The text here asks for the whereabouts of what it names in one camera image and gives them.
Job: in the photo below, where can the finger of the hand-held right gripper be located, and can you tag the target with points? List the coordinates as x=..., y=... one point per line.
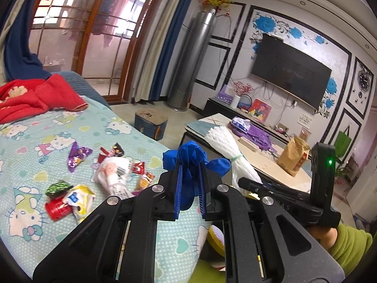
x=253, y=185

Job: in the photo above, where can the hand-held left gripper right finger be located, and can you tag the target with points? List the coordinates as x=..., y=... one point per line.
x=202, y=191

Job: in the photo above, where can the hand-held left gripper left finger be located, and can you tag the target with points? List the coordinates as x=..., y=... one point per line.
x=178, y=188

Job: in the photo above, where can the blue rubber glove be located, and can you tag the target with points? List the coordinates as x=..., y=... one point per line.
x=191, y=156

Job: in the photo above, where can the yellow tape roll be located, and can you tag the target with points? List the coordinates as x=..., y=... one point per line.
x=216, y=238

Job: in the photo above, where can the red plastic bottle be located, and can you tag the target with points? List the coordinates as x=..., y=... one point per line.
x=57, y=209

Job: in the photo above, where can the person's right forearm green sleeve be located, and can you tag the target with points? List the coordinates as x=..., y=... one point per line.
x=350, y=244

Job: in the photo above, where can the person's right hand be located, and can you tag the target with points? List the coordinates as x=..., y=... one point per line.
x=322, y=237

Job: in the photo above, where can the orange snack wrapper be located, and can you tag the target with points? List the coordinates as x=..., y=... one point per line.
x=145, y=181

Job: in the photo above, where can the brown paper bag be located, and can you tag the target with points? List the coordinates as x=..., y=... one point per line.
x=291, y=156

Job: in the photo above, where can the green shopping bag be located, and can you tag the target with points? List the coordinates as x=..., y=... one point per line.
x=343, y=144

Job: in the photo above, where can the red candy wrapper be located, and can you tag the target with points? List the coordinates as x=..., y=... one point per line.
x=104, y=151
x=137, y=168

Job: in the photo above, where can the purple bag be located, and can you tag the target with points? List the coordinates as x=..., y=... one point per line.
x=259, y=138

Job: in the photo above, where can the white foam net bundle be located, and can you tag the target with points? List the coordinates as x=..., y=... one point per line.
x=221, y=141

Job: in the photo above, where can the white patterned plastic bag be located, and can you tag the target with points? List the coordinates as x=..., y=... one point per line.
x=240, y=123

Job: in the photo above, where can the crumpled white plastic wrapper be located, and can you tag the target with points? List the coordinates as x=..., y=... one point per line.
x=113, y=174

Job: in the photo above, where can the marble top coffee table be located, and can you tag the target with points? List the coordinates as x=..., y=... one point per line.
x=212, y=123

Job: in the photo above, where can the blue storage stool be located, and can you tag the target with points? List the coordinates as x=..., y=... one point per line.
x=147, y=126

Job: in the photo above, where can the colourful picture board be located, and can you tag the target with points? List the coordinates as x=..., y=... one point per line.
x=260, y=110

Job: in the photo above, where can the round decorative plate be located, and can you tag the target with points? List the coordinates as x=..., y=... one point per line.
x=245, y=104

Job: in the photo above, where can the white paper roll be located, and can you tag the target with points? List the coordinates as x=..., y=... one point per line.
x=235, y=101

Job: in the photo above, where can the purple tissue box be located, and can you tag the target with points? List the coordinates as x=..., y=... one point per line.
x=225, y=94

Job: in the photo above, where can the yellow and white carton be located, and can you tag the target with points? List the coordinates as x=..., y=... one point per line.
x=82, y=197

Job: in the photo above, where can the pink blossom decoration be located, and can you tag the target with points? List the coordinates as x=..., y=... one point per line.
x=243, y=87

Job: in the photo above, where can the purple snack wrapper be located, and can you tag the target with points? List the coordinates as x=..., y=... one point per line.
x=77, y=156

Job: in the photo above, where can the green snack wrapper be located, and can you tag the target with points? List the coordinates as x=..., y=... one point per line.
x=57, y=188

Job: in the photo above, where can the silver standing air conditioner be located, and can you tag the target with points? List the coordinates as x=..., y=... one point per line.
x=191, y=64

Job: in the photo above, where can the beige curtain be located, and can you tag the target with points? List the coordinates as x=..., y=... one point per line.
x=153, y=64
x=8, y=20

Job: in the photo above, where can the blue quilted sofa cover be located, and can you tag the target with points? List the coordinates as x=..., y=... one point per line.
x=85, y=85

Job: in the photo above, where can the blue curtain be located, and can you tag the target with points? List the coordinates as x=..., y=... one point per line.
x=173, y=41
x=20, y=53

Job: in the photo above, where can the red fleece blanket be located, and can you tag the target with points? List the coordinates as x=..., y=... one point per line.
x=38, y=97

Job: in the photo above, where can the wooden framed glass door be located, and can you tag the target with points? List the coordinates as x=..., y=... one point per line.
x=88, y=35

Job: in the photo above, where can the red and yellow artificial flowers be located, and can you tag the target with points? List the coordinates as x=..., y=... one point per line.
x=215, y=0

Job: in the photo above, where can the white wall notice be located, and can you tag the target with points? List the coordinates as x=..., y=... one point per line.
x=304, y=121

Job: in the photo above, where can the black wall clock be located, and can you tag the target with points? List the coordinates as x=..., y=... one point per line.
x=363, y=79

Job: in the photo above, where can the black wall television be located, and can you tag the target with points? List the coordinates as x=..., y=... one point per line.
x=291, y=67

